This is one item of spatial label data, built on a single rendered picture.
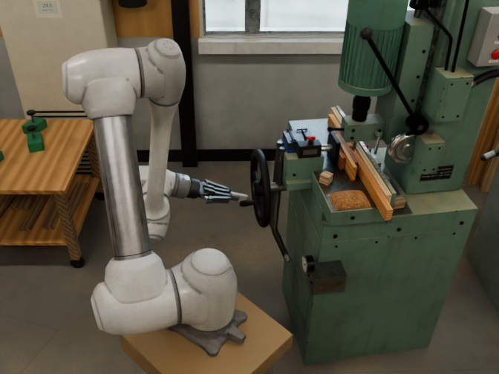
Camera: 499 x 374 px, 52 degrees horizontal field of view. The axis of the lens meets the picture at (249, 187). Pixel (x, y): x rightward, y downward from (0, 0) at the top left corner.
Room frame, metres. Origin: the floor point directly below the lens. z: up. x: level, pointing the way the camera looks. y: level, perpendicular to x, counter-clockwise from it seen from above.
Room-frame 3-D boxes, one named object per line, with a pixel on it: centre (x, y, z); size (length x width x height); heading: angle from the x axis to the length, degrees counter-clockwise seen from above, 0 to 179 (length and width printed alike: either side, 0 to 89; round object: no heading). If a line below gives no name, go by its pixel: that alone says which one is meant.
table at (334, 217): (1.58, -0.26, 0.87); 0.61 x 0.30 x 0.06; 11
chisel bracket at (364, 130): (1.58, -0.39, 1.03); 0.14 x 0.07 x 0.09; 101
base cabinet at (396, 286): (1.60, -0.49, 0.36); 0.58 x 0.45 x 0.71; 101
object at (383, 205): (1.55, -0.38, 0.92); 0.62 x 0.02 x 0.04; 11
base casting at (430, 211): (1.60, -0.49, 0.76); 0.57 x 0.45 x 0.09; 101
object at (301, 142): (1.56, -0.18, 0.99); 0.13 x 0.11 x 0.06; 11
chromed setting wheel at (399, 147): (1.48, -0.52, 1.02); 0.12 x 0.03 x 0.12; 101
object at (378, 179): (1.60, -0.39, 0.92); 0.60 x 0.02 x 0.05; 11
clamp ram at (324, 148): (1.58, -0.27, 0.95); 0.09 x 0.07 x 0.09; 11
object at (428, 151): (1.46, -0.58, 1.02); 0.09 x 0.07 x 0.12; 11
